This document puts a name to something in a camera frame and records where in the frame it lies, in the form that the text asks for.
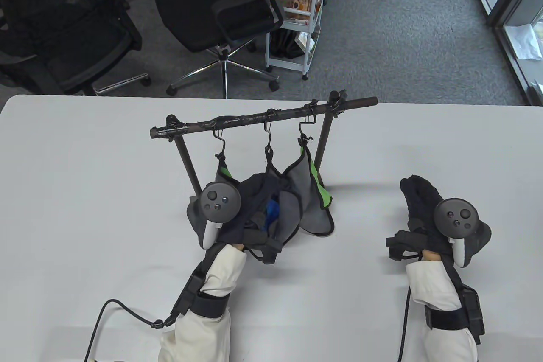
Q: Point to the white paper sheet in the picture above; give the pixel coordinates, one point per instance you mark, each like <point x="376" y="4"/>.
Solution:
<point x="524" y="41"/>

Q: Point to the black mesh office chair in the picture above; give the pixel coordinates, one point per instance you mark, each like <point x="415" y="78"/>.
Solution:
<point x="63" y="39"/>
<point x="191" y="9"/>

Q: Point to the white rolling cart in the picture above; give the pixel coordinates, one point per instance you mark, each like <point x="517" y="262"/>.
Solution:
<point x="284" y="64"/>

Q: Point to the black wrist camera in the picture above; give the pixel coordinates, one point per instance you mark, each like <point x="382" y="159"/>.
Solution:
<point x="267" y="251"/>
<point x="398" y="247"/>

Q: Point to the dark wooden hanging rack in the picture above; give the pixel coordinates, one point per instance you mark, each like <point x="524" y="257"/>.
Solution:
<point x="254" y="118"/>

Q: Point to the person's right forearm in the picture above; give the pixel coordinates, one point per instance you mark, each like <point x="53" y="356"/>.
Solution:
<point x="432" y="285"/>

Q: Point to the person's left forearm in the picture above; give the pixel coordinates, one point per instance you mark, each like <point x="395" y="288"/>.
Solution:
<point x="220" y="268"/>

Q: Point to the person's right hand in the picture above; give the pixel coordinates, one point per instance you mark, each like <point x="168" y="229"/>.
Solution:
<point x="420" y="200"/>

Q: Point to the black bag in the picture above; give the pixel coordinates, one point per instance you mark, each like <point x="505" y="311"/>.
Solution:
<point x="284" y="43"/>

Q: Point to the black forearm sensor box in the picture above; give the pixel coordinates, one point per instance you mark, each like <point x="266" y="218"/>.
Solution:
<point x="188" y="294"/>
<point x="473" y="307"/>

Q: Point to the person's left hand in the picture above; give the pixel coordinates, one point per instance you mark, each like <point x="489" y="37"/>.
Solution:
<point x="254" y="192"/>

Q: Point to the black metal s-hook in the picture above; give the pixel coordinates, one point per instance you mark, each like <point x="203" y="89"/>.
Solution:
<point x="222" y="145"/>
<point x="268" y="137"/>
<point x="301" y="128"/>

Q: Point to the grey VR controller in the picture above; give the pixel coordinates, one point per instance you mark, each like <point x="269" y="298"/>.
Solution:
<point x="456" y="215"/>
<point x="218" y="200"/>

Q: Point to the green grey hand towel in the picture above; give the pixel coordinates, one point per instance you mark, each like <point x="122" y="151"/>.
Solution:
<point x="222" y="175"/>
<point x="314" y="209"/>

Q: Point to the blue grey hand towel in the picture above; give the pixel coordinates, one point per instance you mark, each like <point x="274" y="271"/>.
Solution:
<point x="288" y="209"/>

